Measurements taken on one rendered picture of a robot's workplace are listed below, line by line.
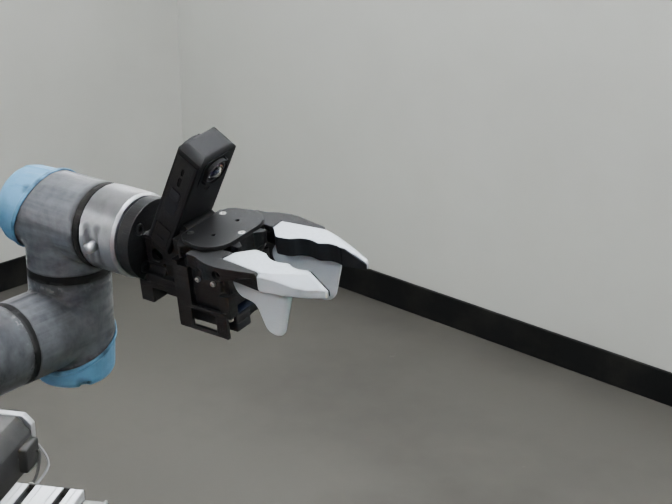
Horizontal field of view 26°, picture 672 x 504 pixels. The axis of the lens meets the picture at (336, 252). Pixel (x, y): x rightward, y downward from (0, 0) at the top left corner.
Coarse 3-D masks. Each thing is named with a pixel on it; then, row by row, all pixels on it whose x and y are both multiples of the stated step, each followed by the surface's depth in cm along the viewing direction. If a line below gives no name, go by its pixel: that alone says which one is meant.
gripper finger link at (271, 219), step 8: (264, 216) 119; (272, 216) 119; (280, 216) 119; (288, 216) 119; (296, 216) 119; (264, 224) 118; (272, 224) 118; (304, 224) 117; (312, 224) 117; (272, 232) 117; (272, 240) 118
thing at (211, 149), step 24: (192, 144) 113; (216, 144) 113; (192, 168) 112; (216, 168) 114; (168, 192) 116; (192, 192) 114; (216, 192) 118; (168, 216) 117; (192, 216) 118; (168, 240) 118
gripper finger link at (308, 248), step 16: (288, 224) 117; (288, 240) 115; (304, 240) 115; (320, 240) 114; (336, 240) 114; (288, 256) 118; (304, 256) 117; (320, 256) 114; (336, 256) 114; (352, 256) 113; (320, 272) 117; (336, 272) 116; (336, 288) 117
